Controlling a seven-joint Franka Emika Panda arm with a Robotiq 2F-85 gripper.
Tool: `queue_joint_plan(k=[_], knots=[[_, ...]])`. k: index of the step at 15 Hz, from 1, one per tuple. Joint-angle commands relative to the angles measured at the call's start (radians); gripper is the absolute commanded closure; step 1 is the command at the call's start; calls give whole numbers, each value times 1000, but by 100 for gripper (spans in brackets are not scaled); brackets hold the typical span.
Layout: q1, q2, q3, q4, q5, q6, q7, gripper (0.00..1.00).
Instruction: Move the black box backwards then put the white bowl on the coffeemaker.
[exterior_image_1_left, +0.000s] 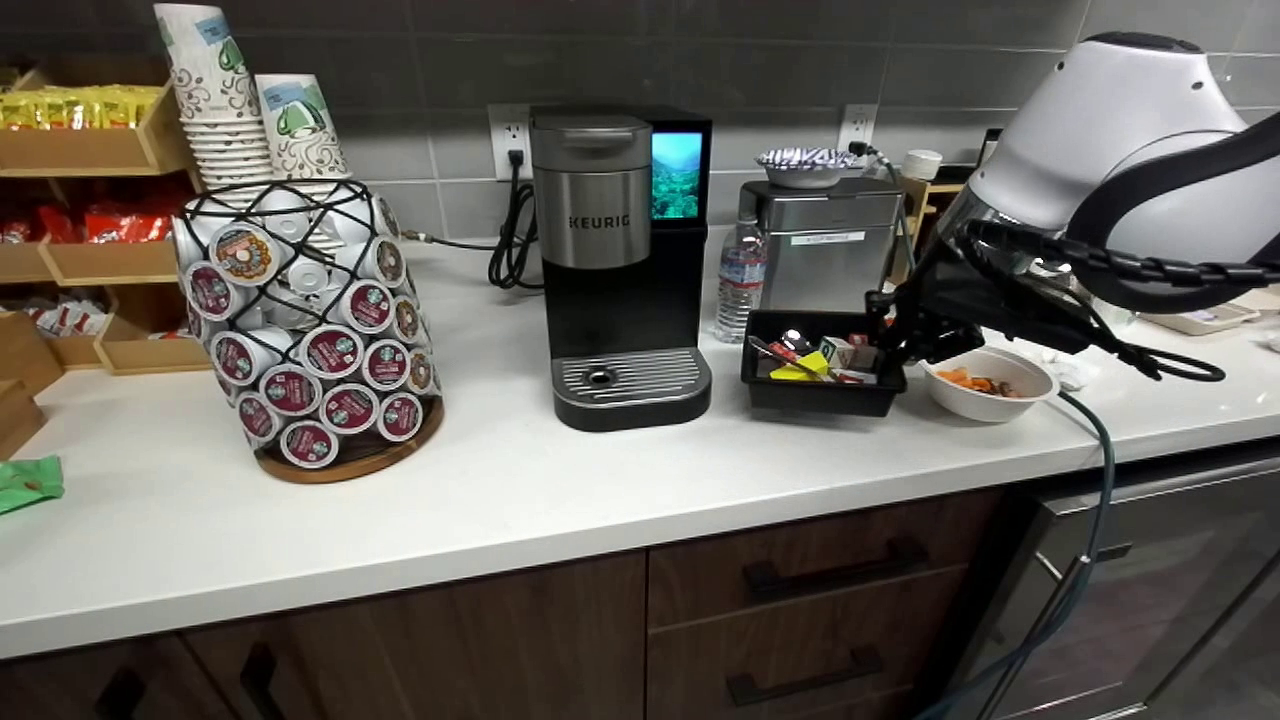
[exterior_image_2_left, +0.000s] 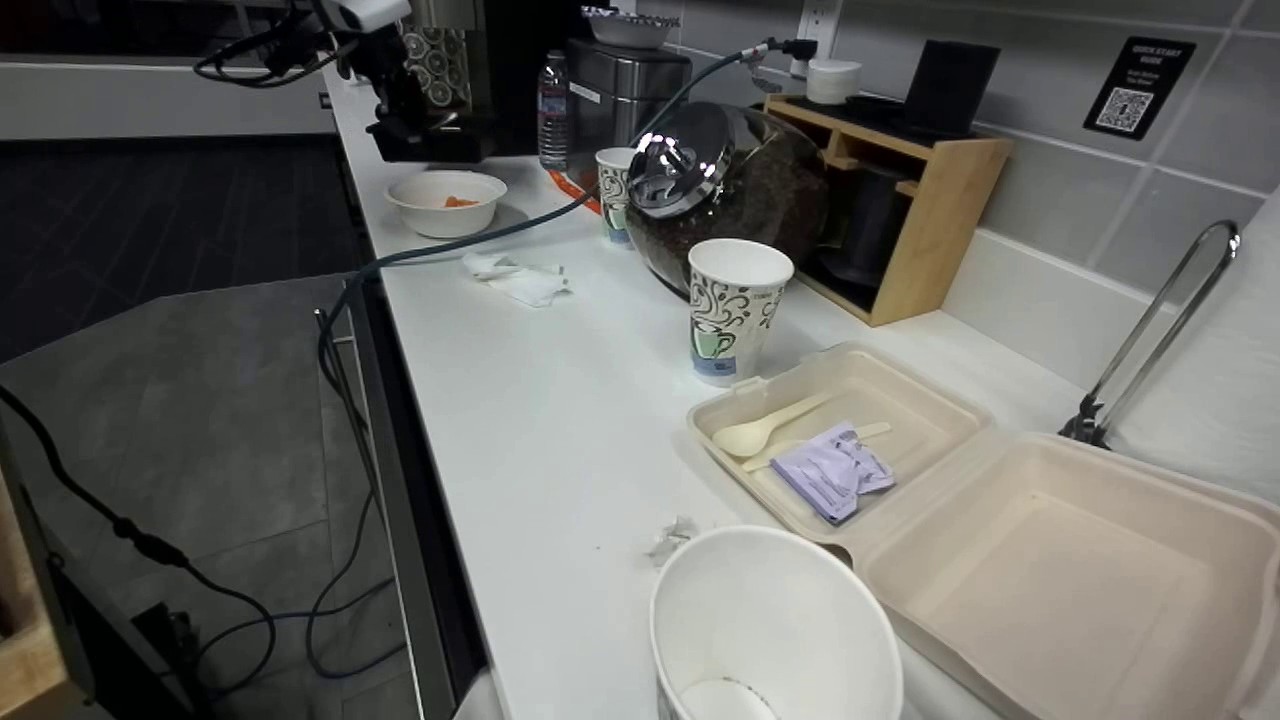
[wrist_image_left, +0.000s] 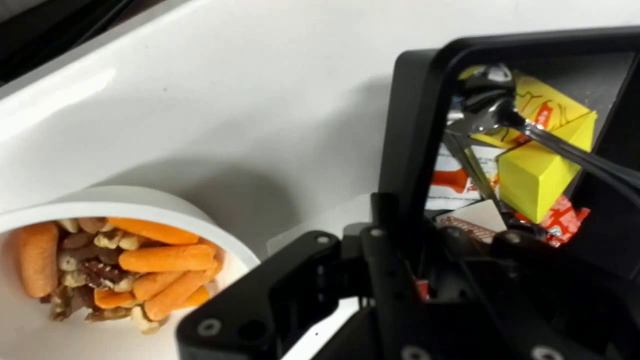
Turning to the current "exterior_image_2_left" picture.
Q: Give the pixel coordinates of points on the small clear wrapper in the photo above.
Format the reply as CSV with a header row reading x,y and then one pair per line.
x,y
671,536

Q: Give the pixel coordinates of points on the beige plastic spoon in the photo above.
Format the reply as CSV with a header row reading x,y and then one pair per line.
x,y
747,434

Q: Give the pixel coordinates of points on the small white cup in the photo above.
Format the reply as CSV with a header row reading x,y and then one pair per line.
x,y
834,83

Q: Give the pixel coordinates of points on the black QR code sign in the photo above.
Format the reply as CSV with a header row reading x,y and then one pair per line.
x,y
1139,87

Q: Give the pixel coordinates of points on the clear water bottle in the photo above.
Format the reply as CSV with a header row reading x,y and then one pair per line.
x,y
552,114

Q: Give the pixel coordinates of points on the wooden countertop organizer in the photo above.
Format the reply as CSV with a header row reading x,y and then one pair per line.
x,y
944,226

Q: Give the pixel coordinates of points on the white wall outlet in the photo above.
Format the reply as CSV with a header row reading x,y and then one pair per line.
x,y
816,27

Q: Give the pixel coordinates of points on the white bowl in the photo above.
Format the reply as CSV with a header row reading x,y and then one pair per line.
x,y
766,625
419,208

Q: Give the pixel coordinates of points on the black sign stand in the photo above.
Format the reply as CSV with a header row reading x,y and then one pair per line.
x,y
944,87

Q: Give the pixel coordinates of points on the purple packet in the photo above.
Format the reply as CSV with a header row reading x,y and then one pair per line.
x,y
834,475

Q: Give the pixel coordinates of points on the beige clamshell takeout container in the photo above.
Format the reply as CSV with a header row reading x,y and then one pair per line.
x,y
1066,585

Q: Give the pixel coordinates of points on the crumpled white wrapper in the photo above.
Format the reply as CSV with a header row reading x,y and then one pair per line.
x,y
520,282

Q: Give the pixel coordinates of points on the silver countertop appliance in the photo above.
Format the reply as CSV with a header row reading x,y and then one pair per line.
x,y
624,106

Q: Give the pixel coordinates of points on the carrots and mushrooms food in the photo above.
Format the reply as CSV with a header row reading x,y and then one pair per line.
x,y
460,201

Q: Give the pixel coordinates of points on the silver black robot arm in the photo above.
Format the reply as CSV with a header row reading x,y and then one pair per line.
x,y
375,15

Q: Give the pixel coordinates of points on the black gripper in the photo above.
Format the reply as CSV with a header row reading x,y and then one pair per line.
x,y
389,66

